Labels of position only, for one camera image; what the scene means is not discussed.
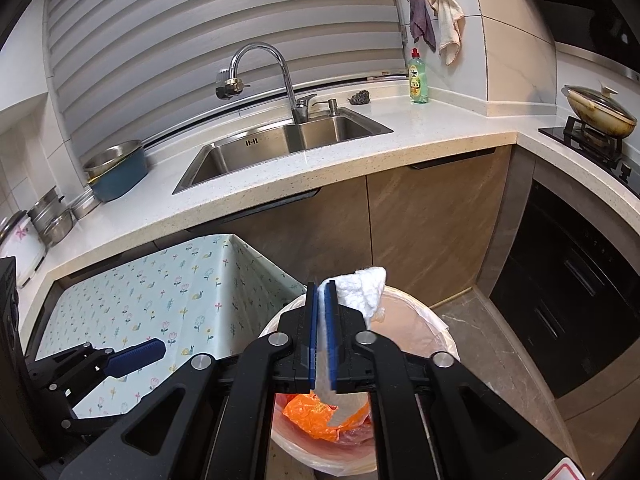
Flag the steel tray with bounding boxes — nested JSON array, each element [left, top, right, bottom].
[[70, 192, 103, 221]]

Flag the orange plastic bag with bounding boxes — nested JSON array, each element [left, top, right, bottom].
[[282, 392, 346, 442]]

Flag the white trash bin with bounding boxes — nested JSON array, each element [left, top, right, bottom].
[[257, 285, 461, 480]]

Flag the large white paper towel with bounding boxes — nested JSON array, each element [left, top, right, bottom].
[[314, 266, 388, 423]]

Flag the floral tablecloth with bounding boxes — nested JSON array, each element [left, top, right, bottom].
[[37, 232, 307, 418]]

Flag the chrome faucet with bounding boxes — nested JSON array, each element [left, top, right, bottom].
[[215, 42, 318, 126]]

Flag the black gas stove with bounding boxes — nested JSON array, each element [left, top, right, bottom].
[[538, 116, 640, 191]]

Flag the steel basin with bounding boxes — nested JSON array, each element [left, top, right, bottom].
[[81, 139, 146, 173]]

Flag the green dish soap bottle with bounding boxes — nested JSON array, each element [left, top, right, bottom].
[[406, 47, 430, 106]]

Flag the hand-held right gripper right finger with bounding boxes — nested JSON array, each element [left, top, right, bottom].
[[324, 280, 586, 480]]

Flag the grey window blind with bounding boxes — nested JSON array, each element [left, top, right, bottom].
[[45, 0, 406, 153]]

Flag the steel bowl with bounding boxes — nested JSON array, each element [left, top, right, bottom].
[[40, 209, 76, 248]]

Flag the stacked steel pots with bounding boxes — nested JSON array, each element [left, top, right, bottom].
[[27, 186, 66, 233]]

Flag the black range hood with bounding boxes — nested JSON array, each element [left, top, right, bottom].
[[520, 0, 640, 81]]

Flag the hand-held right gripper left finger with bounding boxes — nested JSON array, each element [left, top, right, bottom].
[[60, 282, 321, 480]]

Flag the cream hanging cloth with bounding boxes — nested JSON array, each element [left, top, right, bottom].
[[426, 0, 466, 66]]

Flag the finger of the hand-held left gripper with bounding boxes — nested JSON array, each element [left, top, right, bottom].
[[27, 338, 167, 393], [62, 402, 146, 436]]

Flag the steel sink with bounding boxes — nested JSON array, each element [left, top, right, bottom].
[[172, 107, 394, 196]]

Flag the black built-in oven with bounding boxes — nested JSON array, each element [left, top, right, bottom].
[[487, 180, 640, 401]]

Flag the glass pan lid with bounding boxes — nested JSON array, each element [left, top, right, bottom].
[[564, 84, 637, 121]]

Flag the blue basin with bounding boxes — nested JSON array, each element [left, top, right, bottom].
[[86, 149, 150, 203]]

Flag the beige wok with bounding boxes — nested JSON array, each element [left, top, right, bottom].
[[565, 95, 638, 138]]

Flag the white rice cooker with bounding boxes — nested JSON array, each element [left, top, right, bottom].
[[0, 210, 48, 288]]

